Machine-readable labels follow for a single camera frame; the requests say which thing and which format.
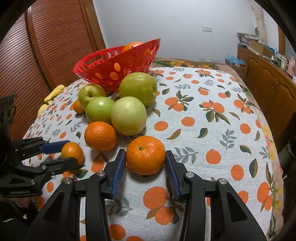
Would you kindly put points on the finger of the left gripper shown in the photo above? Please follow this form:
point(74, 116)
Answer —
point(52, 146)
point(50, 168)

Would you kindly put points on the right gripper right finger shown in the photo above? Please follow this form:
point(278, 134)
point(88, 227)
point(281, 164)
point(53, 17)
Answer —
point(230, 217)

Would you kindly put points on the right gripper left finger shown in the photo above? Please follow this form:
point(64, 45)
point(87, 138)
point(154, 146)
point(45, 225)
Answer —
point(59, 217)

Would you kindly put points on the small tangerine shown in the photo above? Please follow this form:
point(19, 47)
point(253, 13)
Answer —
point(100, 136)
point(72, 149)
point(77, 107)

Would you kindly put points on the yellow-green pear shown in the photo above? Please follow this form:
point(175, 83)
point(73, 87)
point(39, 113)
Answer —
point(88, 93)

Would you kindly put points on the pale green apple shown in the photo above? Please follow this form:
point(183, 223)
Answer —
point(128, 116)

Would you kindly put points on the large green pear back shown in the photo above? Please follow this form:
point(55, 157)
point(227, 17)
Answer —
point(139, 85)

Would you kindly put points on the large front orange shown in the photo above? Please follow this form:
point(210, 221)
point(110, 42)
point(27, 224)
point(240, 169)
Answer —
point(130, 46)

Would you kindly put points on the large orange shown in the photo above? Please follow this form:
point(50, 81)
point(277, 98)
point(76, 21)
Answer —
point(130, 46)
point(146, 53)

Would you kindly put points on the floral bed blanket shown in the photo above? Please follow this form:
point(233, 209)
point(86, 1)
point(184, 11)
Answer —
point(231, 69)

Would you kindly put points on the yellow plush toy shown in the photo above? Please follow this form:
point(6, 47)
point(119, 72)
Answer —
point(50, 98)

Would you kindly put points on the brown louvered wardrobe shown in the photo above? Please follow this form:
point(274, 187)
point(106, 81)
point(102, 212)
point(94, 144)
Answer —
point(40, 51)

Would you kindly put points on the orange-print white tablecloth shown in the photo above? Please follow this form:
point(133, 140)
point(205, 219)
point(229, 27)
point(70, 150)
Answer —
point(207, 120)

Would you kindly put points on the red perforated plastic basket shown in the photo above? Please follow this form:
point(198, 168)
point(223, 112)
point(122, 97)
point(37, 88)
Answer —
point(108, 67)

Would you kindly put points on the wooden sideboard cabinet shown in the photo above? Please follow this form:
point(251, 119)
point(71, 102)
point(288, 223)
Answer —
point(273, 91)

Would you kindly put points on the box with blue bag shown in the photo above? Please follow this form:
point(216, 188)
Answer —
point(238, 65)

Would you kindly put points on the pink bottle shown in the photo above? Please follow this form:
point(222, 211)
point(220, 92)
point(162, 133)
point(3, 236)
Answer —
point(291, 69)

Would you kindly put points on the cardboard box on cabinet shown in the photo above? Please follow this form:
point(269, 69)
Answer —
point(261, 49)

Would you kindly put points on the stack of papers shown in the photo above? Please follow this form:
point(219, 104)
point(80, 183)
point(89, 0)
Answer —
point(247, 39)

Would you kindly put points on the beige curtain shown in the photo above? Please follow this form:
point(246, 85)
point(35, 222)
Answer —
point(259, 15)

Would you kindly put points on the wall power strip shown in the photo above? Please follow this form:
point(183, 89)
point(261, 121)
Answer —
point(202, 59)

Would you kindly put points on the white wall switch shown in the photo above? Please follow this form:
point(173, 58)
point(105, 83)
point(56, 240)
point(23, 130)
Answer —
point(206, 29)

